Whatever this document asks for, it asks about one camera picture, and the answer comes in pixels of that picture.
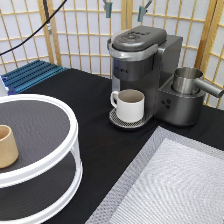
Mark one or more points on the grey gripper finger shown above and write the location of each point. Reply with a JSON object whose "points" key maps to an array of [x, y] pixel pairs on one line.
{"points": [[143, 11], [107, 8]]}

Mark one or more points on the grey pod coffee machine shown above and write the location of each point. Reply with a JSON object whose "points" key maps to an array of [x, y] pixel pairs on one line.
{"points": [[145, 58]]}

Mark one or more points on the white ceramic coffee mug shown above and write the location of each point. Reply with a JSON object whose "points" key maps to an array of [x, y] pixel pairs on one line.
{"points": [[128, 104]]}

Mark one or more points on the wooden shoji folding screen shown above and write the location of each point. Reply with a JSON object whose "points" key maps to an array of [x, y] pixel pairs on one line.
{"points": [[73, 33]]}

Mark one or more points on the steel milk frother pitcher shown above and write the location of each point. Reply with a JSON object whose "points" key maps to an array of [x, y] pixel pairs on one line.
{"points": [[189, 81]]}

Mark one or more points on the grey woven placemat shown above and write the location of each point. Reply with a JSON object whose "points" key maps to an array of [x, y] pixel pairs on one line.
{"points": [[172, 180]]}

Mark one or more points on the tan paper cup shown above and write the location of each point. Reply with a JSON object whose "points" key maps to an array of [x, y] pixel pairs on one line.
{"points": [[8, 147]]}

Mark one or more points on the white two-tier round shelf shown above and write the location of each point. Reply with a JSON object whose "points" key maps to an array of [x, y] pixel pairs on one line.
{"points": [[48, 171]]}

